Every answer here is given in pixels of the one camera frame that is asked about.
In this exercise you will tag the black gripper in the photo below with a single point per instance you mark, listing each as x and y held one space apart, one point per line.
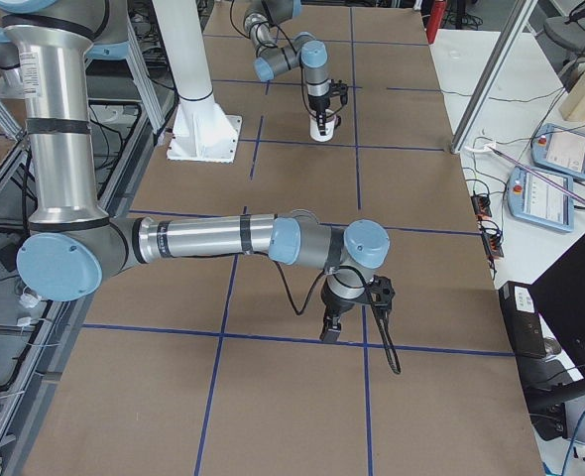
334 303
318 104

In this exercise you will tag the white smiley face mug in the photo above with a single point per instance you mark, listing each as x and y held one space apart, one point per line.
325 134

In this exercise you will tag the red fire extinguisher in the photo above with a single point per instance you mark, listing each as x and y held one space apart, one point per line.
434 21

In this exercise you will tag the far orange black connector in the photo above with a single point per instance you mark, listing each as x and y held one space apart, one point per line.
482 205

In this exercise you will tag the orange black connector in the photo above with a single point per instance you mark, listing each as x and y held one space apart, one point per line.
492 242
482 205

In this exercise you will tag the near orange black connector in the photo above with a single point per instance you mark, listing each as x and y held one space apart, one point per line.
492 242

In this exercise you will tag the black box with label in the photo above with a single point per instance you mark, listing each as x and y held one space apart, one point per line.
522 322

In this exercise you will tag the near blue teach pendant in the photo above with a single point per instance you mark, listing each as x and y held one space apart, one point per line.
532 199

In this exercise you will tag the blue teach pendant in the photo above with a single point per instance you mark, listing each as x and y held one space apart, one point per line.
560 149
532 199

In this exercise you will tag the far blue teach pendant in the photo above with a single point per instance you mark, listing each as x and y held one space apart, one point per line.
560 149

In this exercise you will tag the black laptop computer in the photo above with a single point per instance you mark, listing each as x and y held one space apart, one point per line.
559 296

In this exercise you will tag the grey office chair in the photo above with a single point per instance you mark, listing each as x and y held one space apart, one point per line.
568 31

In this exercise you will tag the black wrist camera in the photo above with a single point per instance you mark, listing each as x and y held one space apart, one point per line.
339 89
382 293

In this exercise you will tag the white camera stand pedestal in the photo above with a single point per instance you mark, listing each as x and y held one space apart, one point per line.
202 131

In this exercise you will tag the aluminium frame post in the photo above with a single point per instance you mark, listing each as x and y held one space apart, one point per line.
512 29

